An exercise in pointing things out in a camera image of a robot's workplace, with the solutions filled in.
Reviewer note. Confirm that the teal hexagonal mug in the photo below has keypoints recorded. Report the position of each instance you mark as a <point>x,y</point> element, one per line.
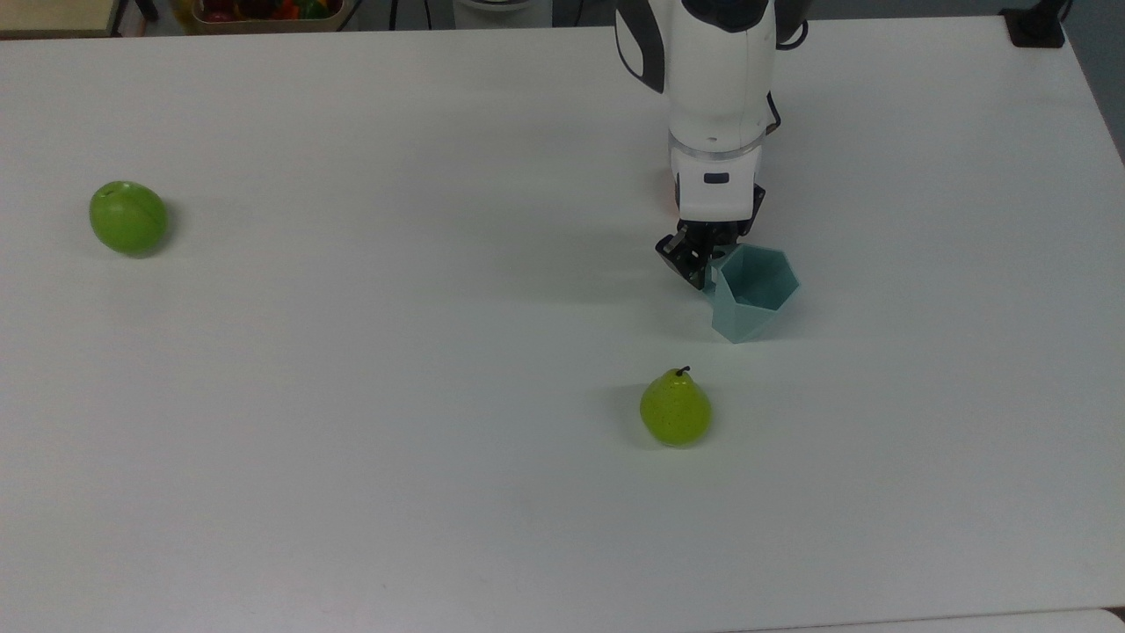
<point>758,294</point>

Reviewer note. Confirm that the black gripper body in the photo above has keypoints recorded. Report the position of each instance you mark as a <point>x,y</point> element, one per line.
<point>714,231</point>

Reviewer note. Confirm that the wooden furniture piece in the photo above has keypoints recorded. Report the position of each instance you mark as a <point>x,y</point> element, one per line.
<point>57,16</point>

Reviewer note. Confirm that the green toy apple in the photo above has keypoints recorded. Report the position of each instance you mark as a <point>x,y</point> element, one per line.
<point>128,219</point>

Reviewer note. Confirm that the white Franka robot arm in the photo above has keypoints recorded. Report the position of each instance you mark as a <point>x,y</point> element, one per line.
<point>716,79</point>

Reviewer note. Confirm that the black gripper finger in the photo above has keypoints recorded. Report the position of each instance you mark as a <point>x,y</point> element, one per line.
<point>756,207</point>
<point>687,259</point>

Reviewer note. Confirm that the basket of toy fruit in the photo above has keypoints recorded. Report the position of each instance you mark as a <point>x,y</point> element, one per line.
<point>264,19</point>

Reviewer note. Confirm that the black mount base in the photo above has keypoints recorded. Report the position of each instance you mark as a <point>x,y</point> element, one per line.
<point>1035,25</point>

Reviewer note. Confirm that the green toy pear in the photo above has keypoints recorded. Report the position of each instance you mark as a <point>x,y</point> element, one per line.
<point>675,411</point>

